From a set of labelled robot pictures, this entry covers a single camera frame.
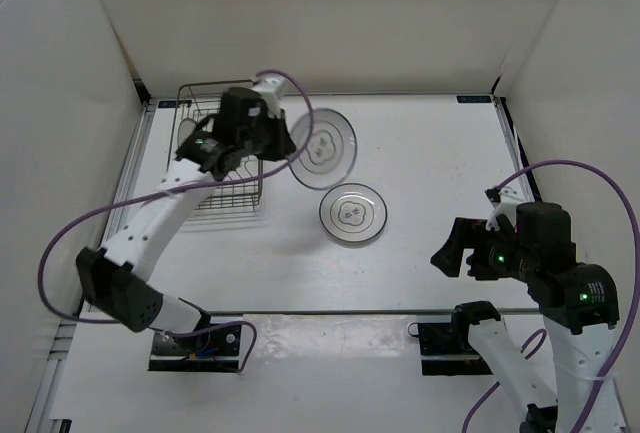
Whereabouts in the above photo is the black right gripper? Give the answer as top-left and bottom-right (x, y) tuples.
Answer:
(429, 217), (536, 281)

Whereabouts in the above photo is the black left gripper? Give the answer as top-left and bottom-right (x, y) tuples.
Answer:
(238, 107), (298, 162)

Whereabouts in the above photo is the white plate green flower outline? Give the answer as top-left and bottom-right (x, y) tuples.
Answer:
(319, 183), (388, 245)

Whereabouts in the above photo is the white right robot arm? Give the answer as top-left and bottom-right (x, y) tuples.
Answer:
(431, 202), (621, 432)

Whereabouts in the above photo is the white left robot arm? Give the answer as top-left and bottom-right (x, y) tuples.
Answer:
(76, 76), (295, 353)

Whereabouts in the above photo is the white plate orange sunburst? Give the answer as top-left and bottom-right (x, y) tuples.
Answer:
(176, 118), (197, 147)

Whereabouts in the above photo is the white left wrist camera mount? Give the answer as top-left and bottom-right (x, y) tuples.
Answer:
(251, 73), (286, 118)

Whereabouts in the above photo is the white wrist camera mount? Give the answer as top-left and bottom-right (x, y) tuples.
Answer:
(251, 73), (286, 118)
(485, 186), (525, 231)

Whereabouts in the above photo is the metal wire dish rack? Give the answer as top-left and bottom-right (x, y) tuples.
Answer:
(168, 79), (263, 219)

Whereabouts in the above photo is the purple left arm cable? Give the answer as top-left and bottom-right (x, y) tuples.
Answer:
(38, 70), (317, 373)

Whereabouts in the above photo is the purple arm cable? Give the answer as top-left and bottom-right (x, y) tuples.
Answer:
(38, 70), (317, 373)
(463, 158), (639, 433)

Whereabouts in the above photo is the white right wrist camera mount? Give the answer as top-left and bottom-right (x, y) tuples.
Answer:
(485, 186), (525, 231)

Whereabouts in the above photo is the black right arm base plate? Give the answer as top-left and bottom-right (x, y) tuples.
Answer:
(407, 322), (492, 377)

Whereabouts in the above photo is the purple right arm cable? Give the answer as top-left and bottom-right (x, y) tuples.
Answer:
(463, 158), (639, 433)

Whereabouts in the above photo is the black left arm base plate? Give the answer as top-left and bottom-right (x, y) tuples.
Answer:
(148, 325), (242, 373)

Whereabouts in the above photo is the metal rail front bar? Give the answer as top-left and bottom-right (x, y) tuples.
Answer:
(82, 306), (546, 316)

